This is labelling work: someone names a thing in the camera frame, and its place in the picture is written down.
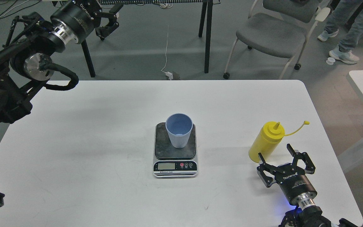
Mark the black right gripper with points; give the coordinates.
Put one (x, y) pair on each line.
(295, 183)

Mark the yellow squeeze bottle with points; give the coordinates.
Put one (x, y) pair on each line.
(269, 137)

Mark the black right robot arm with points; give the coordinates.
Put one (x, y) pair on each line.
(299, 216)

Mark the blue ribbed plastic cup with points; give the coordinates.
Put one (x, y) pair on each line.
(179, 127)

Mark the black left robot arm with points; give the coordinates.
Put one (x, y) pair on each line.
(25, 60)

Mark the grey office chair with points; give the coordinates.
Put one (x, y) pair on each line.
(277, 37)

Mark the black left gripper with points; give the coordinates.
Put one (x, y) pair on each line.
(76, 20)

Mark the digital kitchen scale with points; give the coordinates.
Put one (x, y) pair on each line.
(171, 162)

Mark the white lid on floor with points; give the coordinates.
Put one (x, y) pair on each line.
(330, 61)

